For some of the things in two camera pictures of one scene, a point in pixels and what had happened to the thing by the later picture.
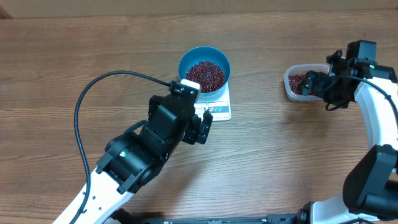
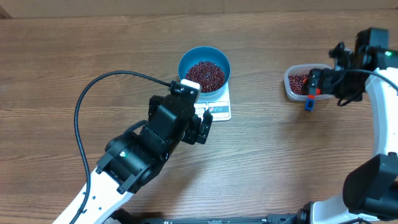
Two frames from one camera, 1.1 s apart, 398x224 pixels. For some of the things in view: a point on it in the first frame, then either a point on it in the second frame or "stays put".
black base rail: x=119 y=216 stays put
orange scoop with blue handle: x=306 y=90 -> x=310 y=102
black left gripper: x=192 y=135 stays put
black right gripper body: x=329 y=89 stays put
